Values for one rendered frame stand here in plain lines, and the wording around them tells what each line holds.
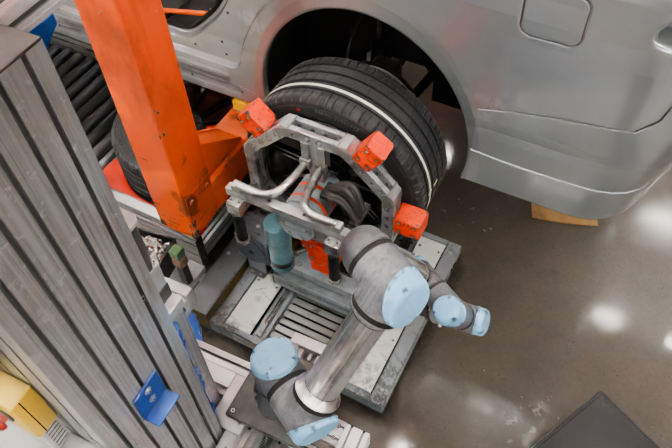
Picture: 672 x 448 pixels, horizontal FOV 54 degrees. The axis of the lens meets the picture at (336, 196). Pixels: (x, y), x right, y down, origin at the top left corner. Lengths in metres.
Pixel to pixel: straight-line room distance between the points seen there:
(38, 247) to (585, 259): 2.58
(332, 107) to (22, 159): 1.21
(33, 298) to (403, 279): 0.68
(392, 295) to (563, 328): 1.72
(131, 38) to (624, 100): 1.34
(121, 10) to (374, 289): 0.99
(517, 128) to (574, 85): 0.25
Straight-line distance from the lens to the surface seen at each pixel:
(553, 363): 2.87
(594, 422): 2.43
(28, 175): 0.93
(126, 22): 1.88
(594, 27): 1.84
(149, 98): 2.03
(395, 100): 2.03
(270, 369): 1.61
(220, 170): 2.50
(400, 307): 1.33
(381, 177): 1.99
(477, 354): 2.82
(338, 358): 1.46
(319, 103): 1.98
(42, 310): 1.05
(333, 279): 2.04
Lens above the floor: 2.50
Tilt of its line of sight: 50 degrees down
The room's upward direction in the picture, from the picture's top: 3 degrees counter-clockwise
